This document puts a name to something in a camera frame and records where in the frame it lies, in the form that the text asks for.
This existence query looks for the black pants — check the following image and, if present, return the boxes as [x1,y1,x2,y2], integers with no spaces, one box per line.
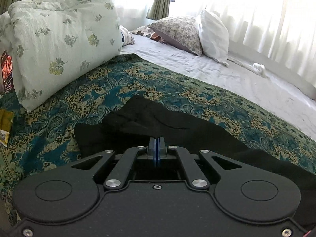
[74,95,315,192]

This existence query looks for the teal paisley bedspread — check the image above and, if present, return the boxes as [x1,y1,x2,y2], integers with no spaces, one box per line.
[1,54,315,225]

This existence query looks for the striped cloth behind quilt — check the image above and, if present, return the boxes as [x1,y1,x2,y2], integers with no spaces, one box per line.
[120,25,134,46]

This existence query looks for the purple floral pillow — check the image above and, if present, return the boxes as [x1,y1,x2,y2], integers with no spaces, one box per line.
[148,17,202,56]

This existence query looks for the white pillow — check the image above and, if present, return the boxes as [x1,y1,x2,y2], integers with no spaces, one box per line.
[196,8,229,66]

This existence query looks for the white bed sheet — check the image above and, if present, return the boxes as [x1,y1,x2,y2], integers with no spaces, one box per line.
[122,35,315,139]

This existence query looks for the small white rolled cloth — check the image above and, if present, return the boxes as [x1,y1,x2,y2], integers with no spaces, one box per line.
[252,63,267,78]

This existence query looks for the green curtain by pillows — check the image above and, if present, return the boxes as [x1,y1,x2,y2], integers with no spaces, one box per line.
[147,0,170,20]

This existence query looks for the green floral folded quilt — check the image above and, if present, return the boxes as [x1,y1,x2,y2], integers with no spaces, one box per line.
[1,0,123,112]

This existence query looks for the red black booklet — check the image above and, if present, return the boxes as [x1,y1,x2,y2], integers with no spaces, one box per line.
[1,51,14,93]

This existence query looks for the white sheer curtain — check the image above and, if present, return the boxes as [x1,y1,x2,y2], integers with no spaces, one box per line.
[170,0,315,84]

